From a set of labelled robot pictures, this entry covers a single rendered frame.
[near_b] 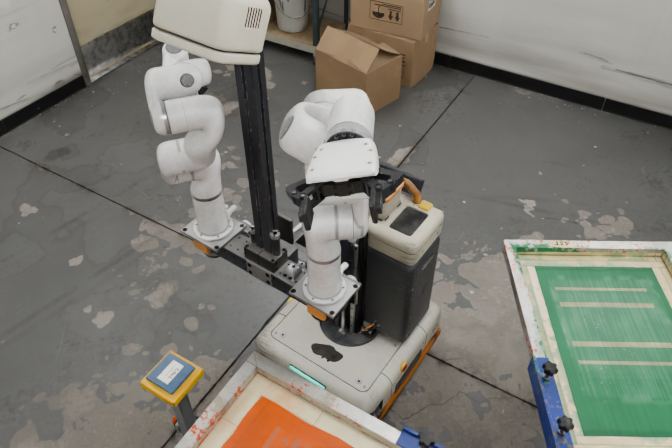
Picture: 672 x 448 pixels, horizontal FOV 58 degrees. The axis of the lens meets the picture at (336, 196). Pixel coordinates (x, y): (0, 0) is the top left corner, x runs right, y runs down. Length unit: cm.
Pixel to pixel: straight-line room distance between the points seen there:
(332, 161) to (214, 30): 47
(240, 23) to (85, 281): 250
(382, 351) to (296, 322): 41
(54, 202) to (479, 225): 259
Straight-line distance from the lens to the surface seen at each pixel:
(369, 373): 263
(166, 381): 186
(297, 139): 100
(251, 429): 176
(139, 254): 359
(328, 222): 154
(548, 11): 472
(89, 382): 315
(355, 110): 97
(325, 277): 167
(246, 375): 180
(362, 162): 84
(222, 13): 123
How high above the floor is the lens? 251
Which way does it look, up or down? 42 degrees down
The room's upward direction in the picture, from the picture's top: straight up
